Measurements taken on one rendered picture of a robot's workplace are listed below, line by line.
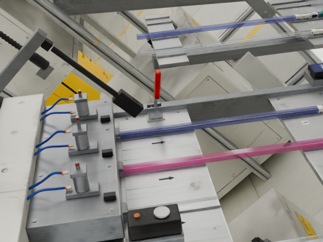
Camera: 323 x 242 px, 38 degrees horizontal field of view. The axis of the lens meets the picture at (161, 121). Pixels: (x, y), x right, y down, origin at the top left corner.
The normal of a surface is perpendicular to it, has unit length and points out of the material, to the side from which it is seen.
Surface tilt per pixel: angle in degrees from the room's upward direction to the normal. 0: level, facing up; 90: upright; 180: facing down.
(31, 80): 90
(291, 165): 0
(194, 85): 90
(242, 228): 0
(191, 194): 42
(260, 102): 90
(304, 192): 0
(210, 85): 90
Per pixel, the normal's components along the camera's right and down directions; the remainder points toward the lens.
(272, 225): -0.72, -0.53
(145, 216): -0.07, -0.84
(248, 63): 0.14, 0.52
